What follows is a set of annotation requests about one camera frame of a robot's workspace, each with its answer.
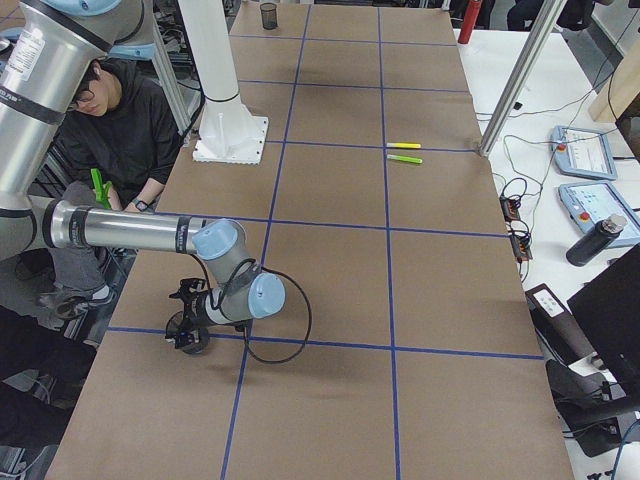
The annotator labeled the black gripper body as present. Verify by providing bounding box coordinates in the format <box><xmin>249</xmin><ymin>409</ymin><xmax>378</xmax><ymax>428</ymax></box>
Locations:
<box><xmin>169</xmin><ymin>278</ymin><xmax>212</xmax><ymax>329</ymax></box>

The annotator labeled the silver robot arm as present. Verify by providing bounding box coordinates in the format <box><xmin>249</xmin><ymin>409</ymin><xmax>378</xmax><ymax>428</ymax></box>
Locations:
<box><xmin>1</xmin><ymin>1</ymin><xmax>286</xmax><ymax>353</ymax></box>

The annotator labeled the near black mesh cup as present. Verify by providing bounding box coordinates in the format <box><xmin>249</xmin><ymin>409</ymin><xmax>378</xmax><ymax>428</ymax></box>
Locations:
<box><xmin>165</xmin><ymin>311</ymin><xmax>210</xmax><ymax>355</ymax></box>

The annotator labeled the black mesh cup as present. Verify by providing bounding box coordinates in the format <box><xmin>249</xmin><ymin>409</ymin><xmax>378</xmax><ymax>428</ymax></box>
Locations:
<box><xmin>259</xmin><ymin>2</ymin><xmax>278</xmax><ymax>30</ymax></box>
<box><xmin>165</xmin><ymin>311</ymin><xmax>210</xmax><ymax>355</ymax></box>

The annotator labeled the green plastic clamp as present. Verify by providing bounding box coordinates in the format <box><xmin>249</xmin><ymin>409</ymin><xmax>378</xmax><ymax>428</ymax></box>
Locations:
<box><xmin>90</xmin><ymin>168</ymin><xmax>112</xmax><ymax>209</ymax></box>

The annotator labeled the seated person in black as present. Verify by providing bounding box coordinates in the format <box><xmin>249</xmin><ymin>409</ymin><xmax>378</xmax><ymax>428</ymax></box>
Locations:
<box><xmin>39</xmin><ymin>59</ymin><xmax>183</xmax><ymax>318</ymax></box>

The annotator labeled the green highlighter pen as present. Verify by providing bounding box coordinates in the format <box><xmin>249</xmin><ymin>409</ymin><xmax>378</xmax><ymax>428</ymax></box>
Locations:
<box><xmin>386</xmin><ymin>154</ymin><xmax>423</xmax><ymax>165</ymax></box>

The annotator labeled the yellow highlighter pen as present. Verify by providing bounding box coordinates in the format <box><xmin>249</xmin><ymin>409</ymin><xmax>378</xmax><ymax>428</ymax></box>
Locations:
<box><xmin>386</xmin><ymin>142</ymin><xmax>422</xmax><ymax>150</ymax></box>

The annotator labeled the far black mesh cup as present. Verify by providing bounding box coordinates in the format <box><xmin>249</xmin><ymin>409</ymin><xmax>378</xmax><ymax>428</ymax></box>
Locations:
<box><xmin>259</xmin><ymin>2</ymin><xmax>278</xmax><ymax>30</ymax></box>

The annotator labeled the orange usb hub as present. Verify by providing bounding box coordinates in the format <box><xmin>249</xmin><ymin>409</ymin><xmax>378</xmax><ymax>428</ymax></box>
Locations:
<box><xmin>499</xmin><ymin>196</ymin><xmax>521</xmax><ymax>222</ymax></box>
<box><xmin>509</xmin><ymin>232</ymin><xmax>532</xmax><ymax>263</ymax></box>

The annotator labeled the black white remote box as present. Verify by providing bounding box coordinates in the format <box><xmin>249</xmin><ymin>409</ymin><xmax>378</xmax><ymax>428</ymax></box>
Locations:
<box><xmin>525</xmin><ymin>283</ymin><xmax>601</xmax><ymax>364</ymax></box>

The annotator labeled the dark water bottle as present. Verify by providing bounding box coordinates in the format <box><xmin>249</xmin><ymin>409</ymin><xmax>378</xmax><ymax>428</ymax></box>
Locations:
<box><xmin>565</xmin><ymin>214</ymin><xmax>627</xmax><ymax>267</ymax></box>

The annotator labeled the black monitor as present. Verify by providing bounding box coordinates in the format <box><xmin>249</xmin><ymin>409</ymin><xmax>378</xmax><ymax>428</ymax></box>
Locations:
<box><xmin>568</xmin><ymin>246</ymin><xmax>639</xmax><ymax>394</ymax></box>

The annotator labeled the lower teach pendant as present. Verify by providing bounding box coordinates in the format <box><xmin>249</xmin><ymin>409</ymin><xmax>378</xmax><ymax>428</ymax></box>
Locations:
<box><xmin>558</xmin><ymin>180</ymin><xmax>639</xmax><ymax>248</ymax></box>

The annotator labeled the teach pendant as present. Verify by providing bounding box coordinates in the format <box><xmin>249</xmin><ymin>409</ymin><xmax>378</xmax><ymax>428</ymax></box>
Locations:
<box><xmin>558</xmin><ymin>180</ymin><xmax>639</xmax><ymax>248</ymax></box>
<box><xmin>550</xmin><ymin>125</ymin><xmax>617</xmax><ymax>180</ymax></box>

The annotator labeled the red bottle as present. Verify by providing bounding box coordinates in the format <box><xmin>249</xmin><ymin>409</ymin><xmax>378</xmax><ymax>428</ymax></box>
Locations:
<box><xmin>458</xmin><ymin>0</ymin><xmax>483</xmax><ymax>45</ymax></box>

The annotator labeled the upper teach pendant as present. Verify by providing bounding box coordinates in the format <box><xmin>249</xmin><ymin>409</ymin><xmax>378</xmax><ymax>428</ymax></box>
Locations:
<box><xmin>550</xmin><ymin>125</ymin><xmax>617</xmax><ymax>180</ymax></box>

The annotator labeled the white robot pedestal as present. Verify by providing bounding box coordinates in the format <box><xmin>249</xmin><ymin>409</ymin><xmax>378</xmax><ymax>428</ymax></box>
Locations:
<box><xmin>179</xmin><ymin>1</ymin><xmax>269</xmax><ymax>165</ymax></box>

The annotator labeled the aluminium frame post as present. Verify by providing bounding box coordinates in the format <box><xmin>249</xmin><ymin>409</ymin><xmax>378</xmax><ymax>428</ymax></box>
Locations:
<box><xmin>478</xmin><ymin>0</ymin><xmax>566</xmax><ymax>157</ymax></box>

